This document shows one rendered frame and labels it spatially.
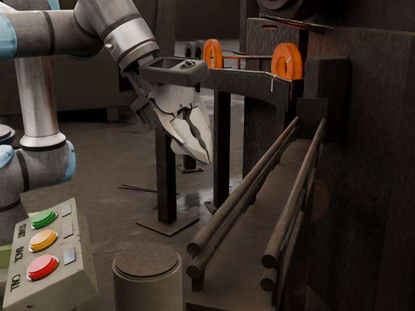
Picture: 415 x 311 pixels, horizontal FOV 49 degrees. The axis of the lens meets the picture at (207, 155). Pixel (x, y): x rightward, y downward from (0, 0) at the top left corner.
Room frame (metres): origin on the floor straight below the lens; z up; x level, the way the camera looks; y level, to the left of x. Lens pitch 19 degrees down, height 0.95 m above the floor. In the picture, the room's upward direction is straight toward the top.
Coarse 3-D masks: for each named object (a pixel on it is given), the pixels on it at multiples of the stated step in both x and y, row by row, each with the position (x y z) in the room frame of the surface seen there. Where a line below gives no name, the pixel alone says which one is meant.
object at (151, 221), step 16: (128, 80) 1.90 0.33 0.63; (160, 144) 1.82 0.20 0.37; (160, 160) 1.82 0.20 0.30; (160, 176) 1.82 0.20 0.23; (160, 192) 1.83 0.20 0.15; (160, 208) 1.83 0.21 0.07; (176, 208) 1.85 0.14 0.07; (144, 224) 1.81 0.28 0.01; (160, 224) 1.81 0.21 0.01; (176, 224) 1.81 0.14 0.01
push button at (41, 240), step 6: (36, 234) 0.62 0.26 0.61; (42, 234) 0.61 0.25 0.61; (48, 234) 0.61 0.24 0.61; (54, 234) 0.61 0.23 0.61; (30, 240) 0.61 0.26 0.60; (36, 240) 0.60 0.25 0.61; (42, 240) 0.60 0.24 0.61; (48, 240) 0.60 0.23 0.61; (30, 246) 0.59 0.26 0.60; (36, 246) 0.59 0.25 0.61; (42, 246) 0.59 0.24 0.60
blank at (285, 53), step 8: (280, 48) 1.49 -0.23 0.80; (288, 48) 1.44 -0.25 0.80; (296, 48) 1.45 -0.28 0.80; (272, 56) 1.54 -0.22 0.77; (280, 56) 1.49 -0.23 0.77; (288, 56) 1.44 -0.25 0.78; (296, 56) 1.42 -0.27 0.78; (272, 64) 1.54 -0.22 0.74; (280, 64) 1.51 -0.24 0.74; (288, 64) 1.43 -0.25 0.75; (296, 64) 1.41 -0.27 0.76; (272, 72) 1.54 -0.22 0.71; (280, 72) 1.51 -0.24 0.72; (288, 72) 1.43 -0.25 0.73; (296, 72) 1.41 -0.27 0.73
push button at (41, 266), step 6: (42, 258) 0.55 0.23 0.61; (48, 258) 0.54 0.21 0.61; (54, 258) 0.54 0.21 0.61; (30, 264) 0.54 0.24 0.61; (36, 264) 0.53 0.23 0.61; (42, 264) 0.53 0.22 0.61; (48, 264) 0.53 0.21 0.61; (54, 264) 0.53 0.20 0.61; (30, 270) 0.52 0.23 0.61; (36, 270) 0.52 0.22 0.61; (42, 270) 0.52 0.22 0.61; (48, 270) 0.52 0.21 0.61; (30, 276) 0.52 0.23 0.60; (36, 276) 0.52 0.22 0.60
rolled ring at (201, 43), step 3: (198, 42) 2.34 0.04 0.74; (201, 42) 2.31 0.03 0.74; (204, 42) 2.31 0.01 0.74; (195, 45) 2.38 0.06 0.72; (198, 45) 2.34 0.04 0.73; (201, 45) 2.29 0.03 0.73; (195, 48) 2.39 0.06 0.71; (198, 48) 2.37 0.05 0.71; (201, 48) 2.29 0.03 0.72; (195, 51) 2.39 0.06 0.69; (198, 51) 2.39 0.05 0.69; (201, 51) 2.29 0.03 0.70; (195, 54) 2.39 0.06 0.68; (198, 54) 2.40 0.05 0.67; (195, 57) 2.39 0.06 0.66; (198, 57) 2.40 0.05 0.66
